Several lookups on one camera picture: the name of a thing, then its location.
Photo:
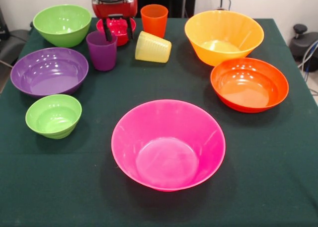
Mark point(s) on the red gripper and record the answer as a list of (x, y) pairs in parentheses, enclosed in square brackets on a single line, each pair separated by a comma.
[(114, 9)]

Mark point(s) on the purple cup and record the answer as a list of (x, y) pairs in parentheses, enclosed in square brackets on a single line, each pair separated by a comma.
[(102, 58)]

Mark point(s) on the yellow cup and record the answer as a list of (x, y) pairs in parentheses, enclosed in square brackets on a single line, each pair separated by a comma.
[(154, 49)]

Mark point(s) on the pink bowl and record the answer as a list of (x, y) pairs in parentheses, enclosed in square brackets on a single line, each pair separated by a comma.
[(169, 127)]

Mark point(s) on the yellow bowl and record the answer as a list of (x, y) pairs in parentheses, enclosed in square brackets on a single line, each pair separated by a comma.
[(236, 25)]

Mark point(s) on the red bowl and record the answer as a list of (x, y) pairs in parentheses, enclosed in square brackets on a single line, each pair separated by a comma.
[(119, 28)]

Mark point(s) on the orange cup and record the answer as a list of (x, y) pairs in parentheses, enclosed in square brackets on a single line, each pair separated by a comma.
[(154, 23)]

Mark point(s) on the large green bowl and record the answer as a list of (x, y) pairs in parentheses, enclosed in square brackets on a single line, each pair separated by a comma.
[(62, 35)]

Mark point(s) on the purple bowl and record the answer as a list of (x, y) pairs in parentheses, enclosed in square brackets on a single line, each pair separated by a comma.
[(49, 75)]

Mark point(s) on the dark grey chair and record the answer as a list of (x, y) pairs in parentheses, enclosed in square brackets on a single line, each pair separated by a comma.
[(15, 43)]

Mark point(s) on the small green bowl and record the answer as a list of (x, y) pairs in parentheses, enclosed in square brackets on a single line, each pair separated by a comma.
[(53, 117)]

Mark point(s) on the orange bowl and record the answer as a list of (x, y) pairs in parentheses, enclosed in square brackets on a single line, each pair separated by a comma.
[(248, 80)]

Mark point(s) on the dark green tablecloth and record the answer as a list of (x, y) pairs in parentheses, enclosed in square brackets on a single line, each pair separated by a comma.
[(74, 174)]

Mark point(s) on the black round equipment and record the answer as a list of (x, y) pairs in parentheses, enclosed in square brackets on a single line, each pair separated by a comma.
[(301, 43)]

